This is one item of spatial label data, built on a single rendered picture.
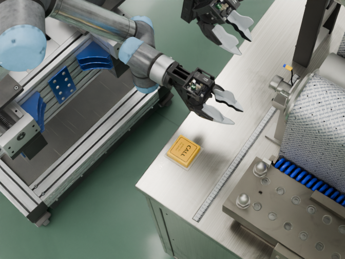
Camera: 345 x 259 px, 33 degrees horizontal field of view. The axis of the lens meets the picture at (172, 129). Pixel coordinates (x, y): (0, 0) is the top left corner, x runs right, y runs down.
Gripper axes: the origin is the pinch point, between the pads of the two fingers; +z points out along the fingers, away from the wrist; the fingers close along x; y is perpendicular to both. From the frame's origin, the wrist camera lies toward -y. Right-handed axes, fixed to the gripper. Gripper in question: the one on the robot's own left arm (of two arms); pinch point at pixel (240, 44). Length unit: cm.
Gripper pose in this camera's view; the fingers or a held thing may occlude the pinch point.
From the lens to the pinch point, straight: 135.2
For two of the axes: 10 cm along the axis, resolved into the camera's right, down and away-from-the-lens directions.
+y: 4.8, 0.2, -8.8
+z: 6.6, 6.5, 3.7
